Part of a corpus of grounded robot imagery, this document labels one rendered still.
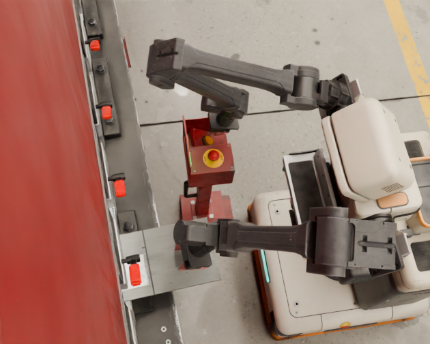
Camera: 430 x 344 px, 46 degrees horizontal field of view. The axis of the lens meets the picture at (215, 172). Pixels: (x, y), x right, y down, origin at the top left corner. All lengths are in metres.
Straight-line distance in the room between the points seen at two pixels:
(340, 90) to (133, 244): 0.70
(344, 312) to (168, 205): 0.96
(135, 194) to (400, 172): 0.81
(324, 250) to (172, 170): 1.83
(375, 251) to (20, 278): 0.63
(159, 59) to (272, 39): 1.85
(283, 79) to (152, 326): 0.77
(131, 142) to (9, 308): 1.41
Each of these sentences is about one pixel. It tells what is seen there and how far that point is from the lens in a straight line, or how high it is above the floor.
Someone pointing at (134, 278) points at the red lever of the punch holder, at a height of 1.31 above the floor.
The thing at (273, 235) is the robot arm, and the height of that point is 1.47.
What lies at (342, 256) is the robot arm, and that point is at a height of 1.61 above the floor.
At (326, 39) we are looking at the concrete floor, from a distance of 3.14.
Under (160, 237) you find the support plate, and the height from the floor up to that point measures 1.00.
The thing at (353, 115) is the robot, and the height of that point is 1.36.
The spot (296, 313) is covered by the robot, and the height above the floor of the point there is 0.28.
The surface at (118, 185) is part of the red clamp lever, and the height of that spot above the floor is 1.30.
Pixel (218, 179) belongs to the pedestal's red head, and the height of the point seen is 0.72.
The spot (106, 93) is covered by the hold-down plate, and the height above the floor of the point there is 0.90.
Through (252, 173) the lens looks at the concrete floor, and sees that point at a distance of 2.60.
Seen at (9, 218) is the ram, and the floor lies 2.08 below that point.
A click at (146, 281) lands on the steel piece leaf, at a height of 1.00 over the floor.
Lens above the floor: 2.37
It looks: 66 degrees down
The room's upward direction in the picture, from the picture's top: 8 degrees clockwise
